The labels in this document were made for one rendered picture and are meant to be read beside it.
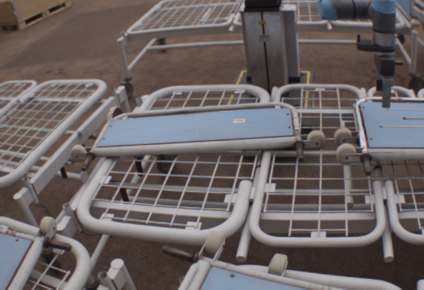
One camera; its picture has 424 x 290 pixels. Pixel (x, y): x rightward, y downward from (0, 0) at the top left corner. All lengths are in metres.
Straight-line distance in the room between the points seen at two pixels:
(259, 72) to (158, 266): 1.06
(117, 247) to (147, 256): 0.16
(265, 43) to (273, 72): 0.16
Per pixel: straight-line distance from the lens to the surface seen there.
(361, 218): 1.20
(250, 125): 1.45
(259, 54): 2.07
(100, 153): 1.48
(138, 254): 1.80
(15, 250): 1.20
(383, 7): 1.22
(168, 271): 1.70
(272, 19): 2.00
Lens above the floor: 1.28
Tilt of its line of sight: 32 degrees down
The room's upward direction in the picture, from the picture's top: 8 degrees counter-clockwise
